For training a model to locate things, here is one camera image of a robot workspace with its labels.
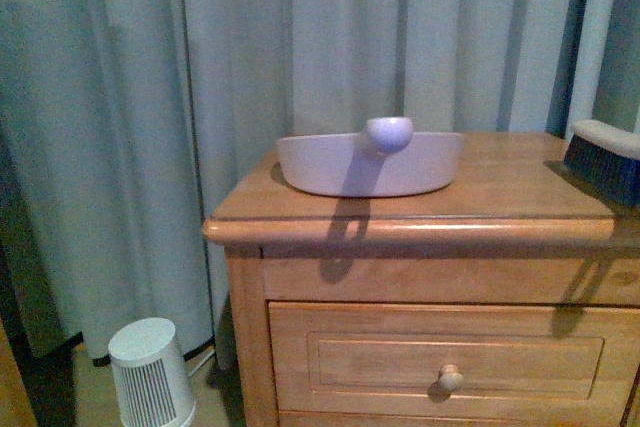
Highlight grey hand brush black bristles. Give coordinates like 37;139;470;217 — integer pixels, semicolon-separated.
564;119;639;207

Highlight wooden nightstand drawer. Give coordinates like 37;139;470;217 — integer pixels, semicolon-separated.
269;302;639;426

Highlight grey-green curtain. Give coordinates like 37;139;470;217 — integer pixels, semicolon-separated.
1;0;639;362

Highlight wooden nightstand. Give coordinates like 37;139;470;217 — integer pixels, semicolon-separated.
203;133;639;426

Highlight round wooden drawer knob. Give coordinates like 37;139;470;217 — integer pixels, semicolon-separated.
437;364;464;392

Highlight small white air purifier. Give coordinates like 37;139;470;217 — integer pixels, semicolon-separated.
108;317;196;426

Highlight white power cable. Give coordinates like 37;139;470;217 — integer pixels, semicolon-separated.
185;349;216;379

